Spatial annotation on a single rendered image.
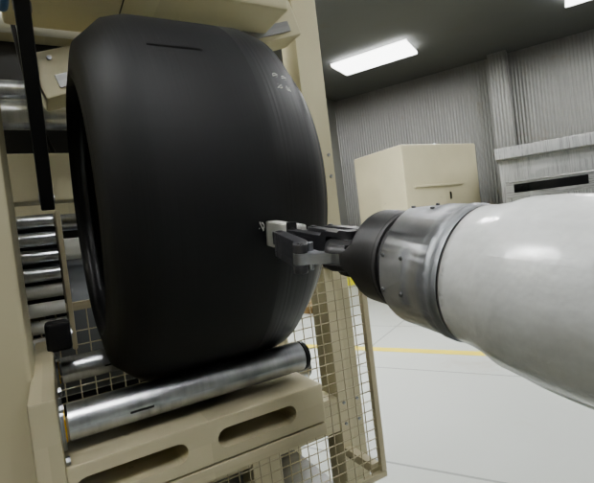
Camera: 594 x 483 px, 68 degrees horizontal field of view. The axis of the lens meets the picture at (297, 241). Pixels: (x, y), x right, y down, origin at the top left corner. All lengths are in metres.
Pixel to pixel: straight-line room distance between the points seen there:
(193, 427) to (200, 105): 0.40
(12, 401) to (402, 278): 0.53
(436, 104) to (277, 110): 8.39
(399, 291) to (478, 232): 0.07
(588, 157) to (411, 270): 6.02
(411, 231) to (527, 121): 8.35
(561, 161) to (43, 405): 6.05
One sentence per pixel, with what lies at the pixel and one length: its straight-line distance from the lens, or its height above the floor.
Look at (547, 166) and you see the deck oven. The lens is 6.25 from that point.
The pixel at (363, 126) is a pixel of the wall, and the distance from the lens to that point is 9.31.
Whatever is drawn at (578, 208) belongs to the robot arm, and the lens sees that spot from 0.24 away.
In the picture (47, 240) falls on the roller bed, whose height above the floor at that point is 1.14.
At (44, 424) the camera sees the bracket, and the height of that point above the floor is 0.93.
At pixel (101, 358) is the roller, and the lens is 0.89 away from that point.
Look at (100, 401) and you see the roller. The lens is 0.62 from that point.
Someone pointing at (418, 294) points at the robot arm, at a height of 1.05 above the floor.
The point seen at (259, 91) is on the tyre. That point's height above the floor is 1.28.
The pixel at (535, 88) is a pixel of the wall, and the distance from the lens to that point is 8.71.
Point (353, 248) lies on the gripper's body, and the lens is 0.34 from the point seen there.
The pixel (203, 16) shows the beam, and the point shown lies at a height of 1.64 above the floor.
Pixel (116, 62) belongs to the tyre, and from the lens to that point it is 0.57.
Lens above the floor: 1.10
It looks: 2 degrees down
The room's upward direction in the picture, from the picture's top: 7 degrees counter-clockwise
